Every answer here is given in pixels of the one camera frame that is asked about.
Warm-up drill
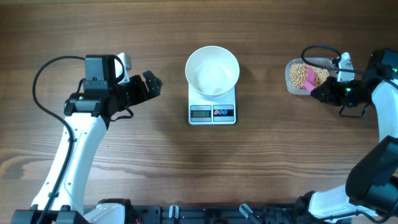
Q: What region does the pink plastic scoop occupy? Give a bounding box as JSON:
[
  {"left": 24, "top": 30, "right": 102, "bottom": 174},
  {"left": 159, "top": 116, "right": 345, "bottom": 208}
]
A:
[{"left": 301, "top": 66, "right": 316, "bottom": 92}]

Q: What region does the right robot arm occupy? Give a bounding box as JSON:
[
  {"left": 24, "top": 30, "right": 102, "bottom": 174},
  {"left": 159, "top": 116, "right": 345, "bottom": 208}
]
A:
[{"left": 291, "top": 48, "right": 397, "bottom": 223}]

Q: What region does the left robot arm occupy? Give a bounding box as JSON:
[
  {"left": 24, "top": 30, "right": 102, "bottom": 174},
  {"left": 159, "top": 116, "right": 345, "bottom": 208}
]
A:
[{"left": 11, "top": 54, "right": 162, "bottom": 223}]

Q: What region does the white digital kitchen scale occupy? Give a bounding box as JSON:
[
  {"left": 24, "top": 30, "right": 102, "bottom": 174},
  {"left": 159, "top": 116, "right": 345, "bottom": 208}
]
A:
[{"left": 188, "top": 85, "right": 237, "bottom": 125}]

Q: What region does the white bowl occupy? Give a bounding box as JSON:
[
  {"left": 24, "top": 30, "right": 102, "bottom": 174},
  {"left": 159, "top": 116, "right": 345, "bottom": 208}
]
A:
[{"left": 185, "top": 45, "right": 240, "bottom": 100}]

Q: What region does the clear plastic container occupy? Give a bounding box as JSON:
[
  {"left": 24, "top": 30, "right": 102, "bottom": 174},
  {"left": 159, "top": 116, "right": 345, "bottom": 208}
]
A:
[{"left": 285, "top": 58, "right": 337, "bottom": 95}]

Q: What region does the pile of soybeans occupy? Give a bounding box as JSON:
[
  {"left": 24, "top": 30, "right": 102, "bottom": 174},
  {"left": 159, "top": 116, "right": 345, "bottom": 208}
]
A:
[{"left": 289, "top": 63, "right": 330, "bottom": 89}]

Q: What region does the left black cable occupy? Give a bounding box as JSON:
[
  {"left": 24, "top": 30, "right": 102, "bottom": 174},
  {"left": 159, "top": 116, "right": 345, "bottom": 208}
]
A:
[{"left": 32, "top": 55, "right": 86, "bottom": 224}]

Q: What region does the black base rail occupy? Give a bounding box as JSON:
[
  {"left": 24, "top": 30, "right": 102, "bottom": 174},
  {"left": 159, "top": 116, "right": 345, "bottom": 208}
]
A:
[{"left": 73, "top": 203, "right": 352, "bottom": 224}]

